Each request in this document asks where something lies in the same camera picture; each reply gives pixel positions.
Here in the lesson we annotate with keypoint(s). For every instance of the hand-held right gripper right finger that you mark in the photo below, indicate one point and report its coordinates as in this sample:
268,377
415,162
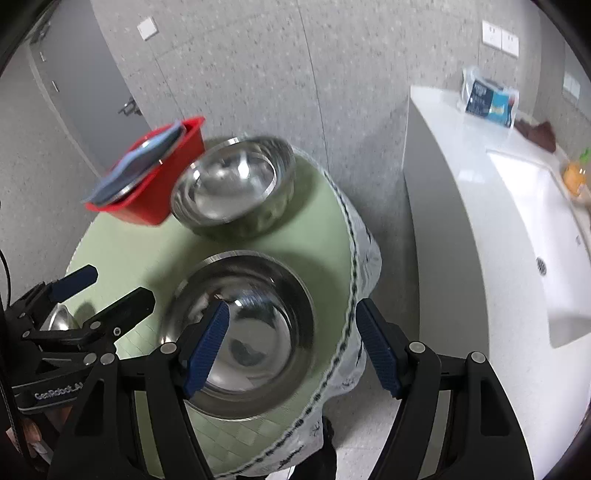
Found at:
378,355

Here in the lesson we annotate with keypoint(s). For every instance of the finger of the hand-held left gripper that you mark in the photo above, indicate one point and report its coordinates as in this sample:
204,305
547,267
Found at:
74,281
124,309

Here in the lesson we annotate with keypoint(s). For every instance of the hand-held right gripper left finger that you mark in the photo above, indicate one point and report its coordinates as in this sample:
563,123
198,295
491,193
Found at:
207,350

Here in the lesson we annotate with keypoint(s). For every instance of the small steel bowl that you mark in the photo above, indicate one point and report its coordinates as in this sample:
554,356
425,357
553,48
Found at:
57,319

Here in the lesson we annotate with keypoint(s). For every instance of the large steel bowl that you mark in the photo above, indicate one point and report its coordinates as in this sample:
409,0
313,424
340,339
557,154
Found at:
268,314

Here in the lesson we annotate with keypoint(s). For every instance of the ribbed steel bowl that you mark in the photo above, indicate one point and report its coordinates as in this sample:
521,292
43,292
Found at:
221,194

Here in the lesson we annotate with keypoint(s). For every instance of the blue plates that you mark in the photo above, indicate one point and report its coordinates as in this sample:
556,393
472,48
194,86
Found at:
134,166

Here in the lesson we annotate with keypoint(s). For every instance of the person's left hand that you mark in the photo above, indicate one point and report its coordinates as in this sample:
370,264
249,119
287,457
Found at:
30,434

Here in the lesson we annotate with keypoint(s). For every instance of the green tablecloth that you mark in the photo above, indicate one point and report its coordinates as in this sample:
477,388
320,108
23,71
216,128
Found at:
138,249

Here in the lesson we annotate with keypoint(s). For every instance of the red plastic basket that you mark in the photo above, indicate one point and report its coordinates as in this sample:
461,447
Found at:
182,152

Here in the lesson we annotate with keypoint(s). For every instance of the white counter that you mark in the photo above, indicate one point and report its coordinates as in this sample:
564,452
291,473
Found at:
461,194

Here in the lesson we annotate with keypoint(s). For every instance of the sink drain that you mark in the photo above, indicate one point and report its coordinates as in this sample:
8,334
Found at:
541,266

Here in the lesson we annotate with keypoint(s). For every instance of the grey door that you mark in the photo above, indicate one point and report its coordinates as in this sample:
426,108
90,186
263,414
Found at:
83,78

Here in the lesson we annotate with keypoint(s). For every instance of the white sink basin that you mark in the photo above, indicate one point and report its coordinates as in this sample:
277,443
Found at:
531,207

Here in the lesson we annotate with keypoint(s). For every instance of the orange bottle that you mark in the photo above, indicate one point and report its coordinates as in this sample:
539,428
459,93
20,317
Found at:
575,177

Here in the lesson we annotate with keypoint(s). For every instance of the brown cloth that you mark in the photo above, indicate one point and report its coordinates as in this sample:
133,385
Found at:
538,131

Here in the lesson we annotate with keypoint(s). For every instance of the blue plastic package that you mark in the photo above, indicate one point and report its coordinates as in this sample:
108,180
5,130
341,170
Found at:
489,99

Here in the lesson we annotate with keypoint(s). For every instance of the white wall switch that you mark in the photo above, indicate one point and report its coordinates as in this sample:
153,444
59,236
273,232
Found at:
147,28

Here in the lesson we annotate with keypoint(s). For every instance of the small white wall socket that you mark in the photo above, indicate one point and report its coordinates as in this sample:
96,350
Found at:
570,86

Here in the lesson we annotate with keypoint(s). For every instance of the white wall socket panel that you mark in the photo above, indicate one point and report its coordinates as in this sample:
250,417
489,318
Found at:
501,38

